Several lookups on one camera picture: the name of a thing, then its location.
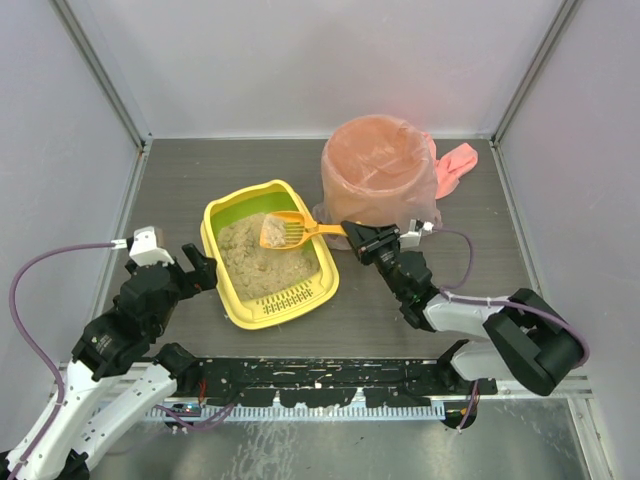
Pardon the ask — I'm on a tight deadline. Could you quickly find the yellow green litter box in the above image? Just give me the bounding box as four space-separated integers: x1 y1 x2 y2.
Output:
200 180 340 330

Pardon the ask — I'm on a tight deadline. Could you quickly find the bin with pink bag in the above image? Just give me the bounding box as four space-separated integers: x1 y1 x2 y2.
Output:
312 115 442 231

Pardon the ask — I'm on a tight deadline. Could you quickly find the orange litter scoop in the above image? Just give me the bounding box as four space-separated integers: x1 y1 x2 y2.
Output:
259 211 346 250

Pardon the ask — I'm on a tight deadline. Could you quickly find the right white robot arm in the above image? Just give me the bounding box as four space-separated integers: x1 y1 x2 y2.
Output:
341 219 590 396

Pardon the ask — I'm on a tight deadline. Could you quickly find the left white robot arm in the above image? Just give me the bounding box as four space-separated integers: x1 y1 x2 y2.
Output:
1 238 217 479

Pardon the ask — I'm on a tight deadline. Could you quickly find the beige cat litter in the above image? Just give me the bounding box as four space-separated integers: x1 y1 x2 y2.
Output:
217 213 320 301

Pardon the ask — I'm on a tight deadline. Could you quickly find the pink cloth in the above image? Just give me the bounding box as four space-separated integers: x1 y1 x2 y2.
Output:
423 132 478 200

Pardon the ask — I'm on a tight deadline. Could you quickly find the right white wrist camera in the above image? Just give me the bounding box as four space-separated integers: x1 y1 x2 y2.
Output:
399 219 434 249

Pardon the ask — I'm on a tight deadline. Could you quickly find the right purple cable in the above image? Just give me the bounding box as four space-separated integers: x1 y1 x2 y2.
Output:
429 227 591 431

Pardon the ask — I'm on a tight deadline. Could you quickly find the purple cable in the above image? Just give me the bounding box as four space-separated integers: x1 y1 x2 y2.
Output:
429 227 591 431
0 241 236 480

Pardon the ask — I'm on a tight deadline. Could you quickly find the aluminium frame rail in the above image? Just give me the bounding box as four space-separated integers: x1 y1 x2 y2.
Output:
54 357 594 401

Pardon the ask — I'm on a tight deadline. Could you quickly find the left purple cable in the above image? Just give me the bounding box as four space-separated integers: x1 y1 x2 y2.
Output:
0 241 236 480

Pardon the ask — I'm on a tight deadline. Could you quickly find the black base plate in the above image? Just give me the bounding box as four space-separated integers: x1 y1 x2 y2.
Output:
144 355 499 407

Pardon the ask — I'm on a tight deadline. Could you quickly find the white slotted cable duct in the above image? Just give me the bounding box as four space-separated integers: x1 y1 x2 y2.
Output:
139 402 446 422

